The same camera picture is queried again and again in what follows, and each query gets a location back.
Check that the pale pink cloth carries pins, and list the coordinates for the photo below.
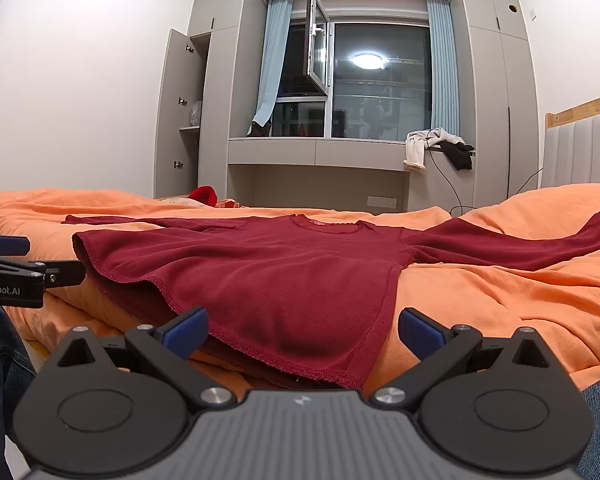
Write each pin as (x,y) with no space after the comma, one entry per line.
(177,201)

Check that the black garment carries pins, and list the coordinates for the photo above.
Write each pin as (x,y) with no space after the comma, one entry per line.
(457,155)

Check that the open grey wardrobe door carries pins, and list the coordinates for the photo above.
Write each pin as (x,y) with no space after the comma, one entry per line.
(177,110)

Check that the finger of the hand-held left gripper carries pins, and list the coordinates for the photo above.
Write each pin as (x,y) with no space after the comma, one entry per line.
(7,245)
(65,272)

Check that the open window sash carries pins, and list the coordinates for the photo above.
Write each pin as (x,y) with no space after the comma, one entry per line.
(317,45)

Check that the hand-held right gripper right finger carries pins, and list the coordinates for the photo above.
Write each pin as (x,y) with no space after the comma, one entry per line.
(420,332)

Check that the light blue curtain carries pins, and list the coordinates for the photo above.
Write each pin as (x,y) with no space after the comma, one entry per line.
(442,65)
(275,60)

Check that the window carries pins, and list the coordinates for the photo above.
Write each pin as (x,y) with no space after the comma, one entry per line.
(380,85)

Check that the white wall outlet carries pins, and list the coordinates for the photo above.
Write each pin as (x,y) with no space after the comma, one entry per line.
(381,203)

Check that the person's left leg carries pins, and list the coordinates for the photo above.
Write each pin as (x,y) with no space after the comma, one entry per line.
(0,385)

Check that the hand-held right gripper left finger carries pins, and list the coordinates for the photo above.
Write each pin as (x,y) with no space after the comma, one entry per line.
(187,331)

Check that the dark red long-sleeve shirt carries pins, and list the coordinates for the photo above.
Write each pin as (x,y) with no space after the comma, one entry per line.
(280,280)

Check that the grey built-in wardrobe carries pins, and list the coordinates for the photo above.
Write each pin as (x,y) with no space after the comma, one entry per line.
(485,85)

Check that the white plastic bag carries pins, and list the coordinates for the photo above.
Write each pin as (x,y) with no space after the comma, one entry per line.
(195,114)

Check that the bright red cloth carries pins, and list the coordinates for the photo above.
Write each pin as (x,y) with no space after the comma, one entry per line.
(204,195)

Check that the small orange cloth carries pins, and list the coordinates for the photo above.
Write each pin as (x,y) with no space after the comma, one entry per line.
(227,204)

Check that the padded headboard with wooden rail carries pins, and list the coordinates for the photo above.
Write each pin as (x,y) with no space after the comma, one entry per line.
(580,145)

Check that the orange blanket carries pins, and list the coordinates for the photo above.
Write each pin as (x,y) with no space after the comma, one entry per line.
(480,290)

